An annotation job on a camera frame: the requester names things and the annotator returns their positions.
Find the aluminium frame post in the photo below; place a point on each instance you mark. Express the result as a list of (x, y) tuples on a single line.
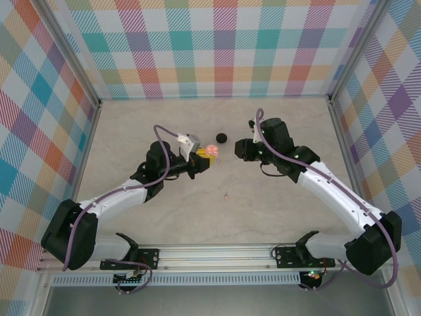
[(358, 49), (70, 54)]

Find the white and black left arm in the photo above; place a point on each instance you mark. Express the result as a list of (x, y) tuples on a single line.
[(112, 197)]

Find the circuit board with lights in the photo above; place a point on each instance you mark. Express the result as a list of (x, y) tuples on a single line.
[(314, 274)]

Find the small circuit board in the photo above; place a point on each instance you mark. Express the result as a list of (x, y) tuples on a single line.
[(128, 278)]

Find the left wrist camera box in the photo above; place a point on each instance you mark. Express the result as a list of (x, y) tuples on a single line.
[(190, 143)]

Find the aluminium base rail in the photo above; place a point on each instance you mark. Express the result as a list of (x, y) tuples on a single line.
[(213, 255)]

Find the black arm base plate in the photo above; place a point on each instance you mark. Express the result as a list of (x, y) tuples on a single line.
[(149, 258), (286, 256)]

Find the pink earbud charging case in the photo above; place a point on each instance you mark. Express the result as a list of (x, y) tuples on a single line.
[(212, 150)]

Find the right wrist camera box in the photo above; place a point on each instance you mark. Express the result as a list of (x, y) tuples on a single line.
[(255, 130)]

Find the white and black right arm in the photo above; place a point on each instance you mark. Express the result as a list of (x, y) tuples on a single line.
[(335, 191)]

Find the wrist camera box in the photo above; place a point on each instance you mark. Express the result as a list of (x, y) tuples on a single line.
[(190, 143), (255, 130)]

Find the aluminium frame side bar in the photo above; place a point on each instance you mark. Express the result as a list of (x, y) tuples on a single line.
[(345, 148), (84, 154)]

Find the black earbud charging case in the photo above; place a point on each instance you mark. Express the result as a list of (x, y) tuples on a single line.
[(222, 138)]

